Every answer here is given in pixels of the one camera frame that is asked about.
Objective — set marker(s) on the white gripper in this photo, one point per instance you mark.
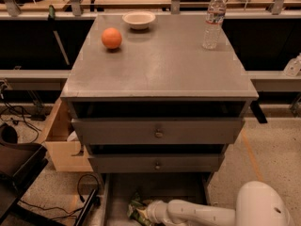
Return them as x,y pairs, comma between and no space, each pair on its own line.
155,211

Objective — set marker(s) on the green jalapeno chip bag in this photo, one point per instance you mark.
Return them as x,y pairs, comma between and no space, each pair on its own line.
138,206

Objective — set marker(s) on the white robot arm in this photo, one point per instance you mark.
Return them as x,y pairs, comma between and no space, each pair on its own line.
257,204

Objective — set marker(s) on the gray bottom drawer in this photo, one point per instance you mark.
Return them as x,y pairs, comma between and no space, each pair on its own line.
121,187

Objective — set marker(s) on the gray drawer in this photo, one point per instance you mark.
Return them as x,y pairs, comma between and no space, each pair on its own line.
121,187
164,131
151,163

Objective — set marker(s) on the gray middle drawer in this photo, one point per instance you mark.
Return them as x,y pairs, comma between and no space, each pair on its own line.
151,163

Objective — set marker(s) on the gray top drawer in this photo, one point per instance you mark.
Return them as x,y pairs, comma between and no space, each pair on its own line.
164,131

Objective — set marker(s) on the gray drawer cabinet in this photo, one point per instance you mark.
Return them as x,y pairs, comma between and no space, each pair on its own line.
159,73

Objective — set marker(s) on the light wooden box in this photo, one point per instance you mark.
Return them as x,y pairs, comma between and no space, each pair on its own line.
66,152

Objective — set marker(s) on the orange fruit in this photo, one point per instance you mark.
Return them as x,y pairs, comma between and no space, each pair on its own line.
111,38

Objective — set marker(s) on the white bowl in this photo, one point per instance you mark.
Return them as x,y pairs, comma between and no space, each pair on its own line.
138,20

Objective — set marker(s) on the clear water bottle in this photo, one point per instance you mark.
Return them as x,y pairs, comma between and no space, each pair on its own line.
214,19

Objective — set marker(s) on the green handled tool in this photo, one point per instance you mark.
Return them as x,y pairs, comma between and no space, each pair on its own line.
51,20

